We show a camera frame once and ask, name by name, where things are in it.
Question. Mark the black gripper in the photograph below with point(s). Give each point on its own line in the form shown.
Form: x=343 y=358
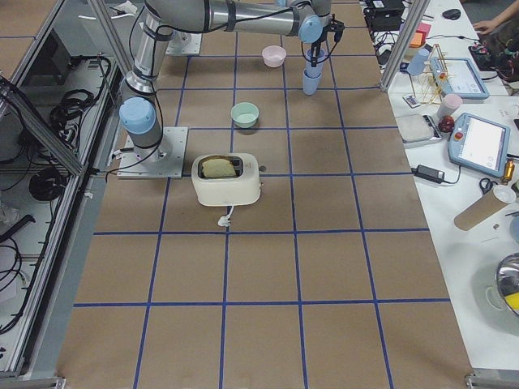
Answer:
x=317 y=47

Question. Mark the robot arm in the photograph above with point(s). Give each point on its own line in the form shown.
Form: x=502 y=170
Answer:
x=177 y=25

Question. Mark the pink bowl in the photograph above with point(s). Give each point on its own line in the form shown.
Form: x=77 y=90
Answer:
x=273 y=56

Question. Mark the green bowl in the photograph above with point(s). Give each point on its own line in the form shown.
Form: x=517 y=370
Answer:
x=245 y=114

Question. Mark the light blue cup on rack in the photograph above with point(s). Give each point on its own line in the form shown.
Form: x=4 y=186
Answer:
x=417 y=63

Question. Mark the wooden rack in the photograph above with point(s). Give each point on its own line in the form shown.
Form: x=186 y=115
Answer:
x=423 y=86

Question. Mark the grey kitchen scale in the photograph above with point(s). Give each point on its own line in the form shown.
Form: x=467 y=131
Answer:
x=417 y=130

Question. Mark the teach pendant far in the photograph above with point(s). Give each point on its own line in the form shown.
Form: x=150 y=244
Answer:
x=458 y=76

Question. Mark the teach pendant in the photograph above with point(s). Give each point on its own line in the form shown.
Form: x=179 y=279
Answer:
x=458 y=76
x=479 y=144

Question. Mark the pink cup on table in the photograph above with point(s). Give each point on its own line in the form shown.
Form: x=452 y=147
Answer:
x=450 y=103

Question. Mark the red apple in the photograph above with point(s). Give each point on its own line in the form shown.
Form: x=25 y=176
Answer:
x=446 y=124

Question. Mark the toast slice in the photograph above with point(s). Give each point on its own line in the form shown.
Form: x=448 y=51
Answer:
x=218 y=167

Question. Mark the cream toaster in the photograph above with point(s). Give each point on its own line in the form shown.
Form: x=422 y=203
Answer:
x=243 y=189

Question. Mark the black power adapter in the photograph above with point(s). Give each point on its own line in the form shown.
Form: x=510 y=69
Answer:
x=428 y=173

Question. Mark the teach pendant near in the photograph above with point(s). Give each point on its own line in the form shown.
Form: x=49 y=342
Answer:
x=479 y=144

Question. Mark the cardboard tube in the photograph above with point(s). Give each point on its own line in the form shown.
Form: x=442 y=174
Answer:
x=497 y=198

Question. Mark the metal mixing bowl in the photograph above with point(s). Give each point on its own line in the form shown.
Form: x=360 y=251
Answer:
x=502 y=295

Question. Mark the aluminium frame post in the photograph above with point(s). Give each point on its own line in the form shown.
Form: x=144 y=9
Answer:
x=413 y=19

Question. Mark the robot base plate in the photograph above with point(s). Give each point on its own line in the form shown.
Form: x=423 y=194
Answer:
x=166 y=161

